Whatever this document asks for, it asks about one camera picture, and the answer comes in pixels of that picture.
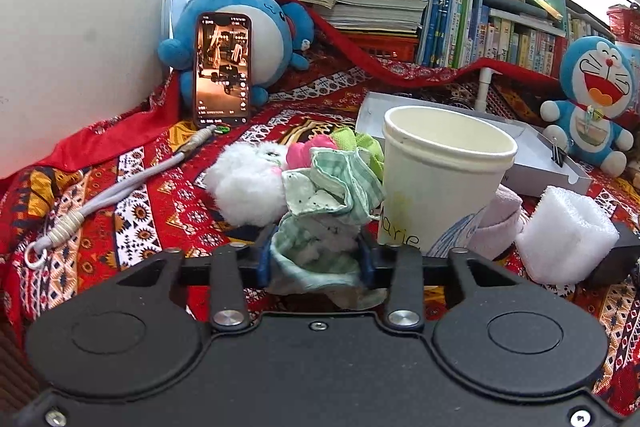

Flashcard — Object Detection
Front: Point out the pink and green scrunchie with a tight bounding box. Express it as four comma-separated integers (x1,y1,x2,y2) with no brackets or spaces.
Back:
286,127,384,181

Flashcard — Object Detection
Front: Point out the pale pink sock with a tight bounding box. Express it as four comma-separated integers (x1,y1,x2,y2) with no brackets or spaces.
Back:
469,184,524,260

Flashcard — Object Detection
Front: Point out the white paper cup with drawing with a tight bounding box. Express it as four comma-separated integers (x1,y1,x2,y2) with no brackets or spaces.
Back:
378,106,518,257

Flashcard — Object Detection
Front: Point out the red patterned blanket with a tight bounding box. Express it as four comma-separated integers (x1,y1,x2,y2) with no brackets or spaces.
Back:
0,5,640,417

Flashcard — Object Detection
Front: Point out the grey cardboard box tray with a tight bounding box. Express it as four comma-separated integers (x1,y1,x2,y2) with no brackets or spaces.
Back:
355,92,591,197

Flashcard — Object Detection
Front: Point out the red plastic crate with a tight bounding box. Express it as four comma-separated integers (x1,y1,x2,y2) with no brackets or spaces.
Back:
343,31,419,62

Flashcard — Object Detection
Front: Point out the black binder clip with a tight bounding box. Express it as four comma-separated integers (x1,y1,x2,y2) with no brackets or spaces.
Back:
548,136,567,168

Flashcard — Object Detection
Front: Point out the smartphone with lit screen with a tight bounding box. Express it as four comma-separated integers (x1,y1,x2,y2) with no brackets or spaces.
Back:
192,12,250,128

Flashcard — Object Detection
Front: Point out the blue round plush toy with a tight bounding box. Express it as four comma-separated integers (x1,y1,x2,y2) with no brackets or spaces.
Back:
157,0,314,106

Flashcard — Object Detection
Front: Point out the row of upright books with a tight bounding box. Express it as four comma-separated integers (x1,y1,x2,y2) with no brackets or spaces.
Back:
416,0,614,76

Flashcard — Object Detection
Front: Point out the Doraemon plush toy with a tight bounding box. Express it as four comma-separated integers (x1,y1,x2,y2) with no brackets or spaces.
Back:
540,36,636,178

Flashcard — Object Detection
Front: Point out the red basket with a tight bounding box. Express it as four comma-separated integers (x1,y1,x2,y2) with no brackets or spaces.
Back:
606,3,640,44

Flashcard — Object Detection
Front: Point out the white pipe frame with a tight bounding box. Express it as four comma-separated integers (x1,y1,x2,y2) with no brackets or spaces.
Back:
474,67,500,113

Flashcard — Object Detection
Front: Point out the white braided charging cable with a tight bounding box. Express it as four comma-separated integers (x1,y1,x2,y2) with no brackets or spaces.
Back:
22,123,232,271

